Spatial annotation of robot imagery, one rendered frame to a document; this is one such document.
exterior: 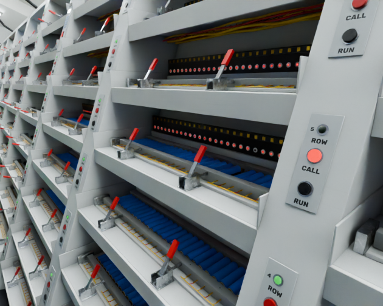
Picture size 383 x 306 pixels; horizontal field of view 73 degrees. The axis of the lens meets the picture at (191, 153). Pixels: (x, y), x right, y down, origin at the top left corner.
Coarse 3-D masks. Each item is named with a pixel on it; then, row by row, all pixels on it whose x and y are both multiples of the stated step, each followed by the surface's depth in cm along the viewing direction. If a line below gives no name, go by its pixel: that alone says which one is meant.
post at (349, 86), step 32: (320, 32) 35; (320, 64) 34; (352, 64) 31; (320, 96) 33; (352, 96) 31; (288, 128) 36; (352, 128) 30; (288, 160) 35; (352, 160) 29; (352, 192) 30; (288, 224) 33; (320, 224) 30; (256, 256) 35; (288, 256) 32; (320, 256) 30; (256, 288) 34; (320, 288) 29
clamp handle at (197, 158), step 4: (200, 148) 51; (204, 148) 51; (200, 152) 50; (204, 152) 51; (196, 156) 51; (200, 156) 50; (196, 160) 50; (200, 160) 50; (196, 164) 50; (192, 168) 50; (188, 172) 50; (192, 172) 50; (188, 176) 50
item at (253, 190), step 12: (120, 144) 80; (132, 144) 77; (144, 156) 69; (156, 156) 67; (168, 156) 63; (180, 168) 60; (204, 168) 55; (216, 180) 51; (228, 180) 49; (240, 180) 48; (240, 192) 47; (252, 192) 45; (264, 192) 43
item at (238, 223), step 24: (96, 144) 80; (192, 144) 73; (120, 168) 67; (144, 168) 62; (168, 192) 52; (192, 192) 48; (216, 192) 48; (192, 216) 47; (216, 216) 42; (240, 216) 40; (240, 240) 39
